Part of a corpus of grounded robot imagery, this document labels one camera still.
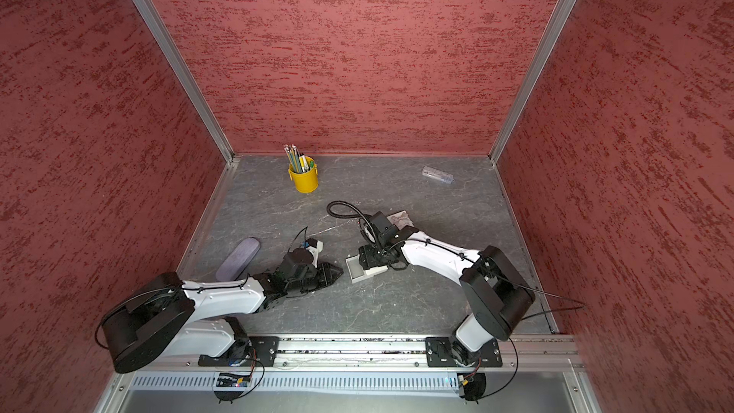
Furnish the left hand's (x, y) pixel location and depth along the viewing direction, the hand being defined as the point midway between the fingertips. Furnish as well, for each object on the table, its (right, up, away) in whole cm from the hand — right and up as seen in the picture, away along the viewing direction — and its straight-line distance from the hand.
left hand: (341, 278), depth 85 cm
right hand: (+9, +4, +2) cm, 10 cm away
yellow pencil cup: (-16, +30, +22) cm, 40 cm away
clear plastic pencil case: (+32, +34, +29) cm, 55 cm away
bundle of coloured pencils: (-18, +37, +18) cm, 45 cm away
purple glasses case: (-33, +5, +3) cm, 33 cm away
